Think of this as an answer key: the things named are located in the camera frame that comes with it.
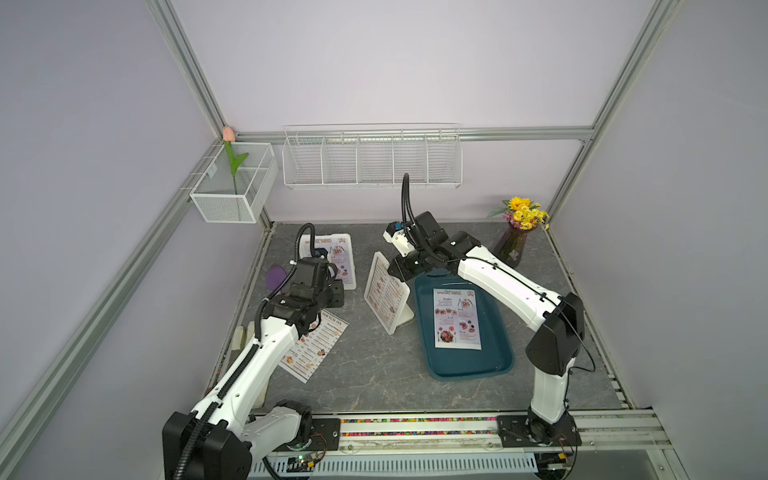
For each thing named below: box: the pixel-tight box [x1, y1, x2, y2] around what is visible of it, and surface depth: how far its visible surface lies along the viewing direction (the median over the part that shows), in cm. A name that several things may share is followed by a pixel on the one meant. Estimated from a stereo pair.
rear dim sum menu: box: [367, 257, 408, 329], surface depth 88 cm
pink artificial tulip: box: [222, 126, 249, 195], surface depth 92 cm
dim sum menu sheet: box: [278, 309, 349, 384], surface depth 90 cm
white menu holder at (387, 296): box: [364, 251, 414, 335], surface depth 88 cm
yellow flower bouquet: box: [487, 196, 550, 231], surface depth 92 cm
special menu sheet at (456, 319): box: [433, 288, 482, 350], surface depth 94 cm
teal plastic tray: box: [415, 268, 514, 381], surface depth 91 cm
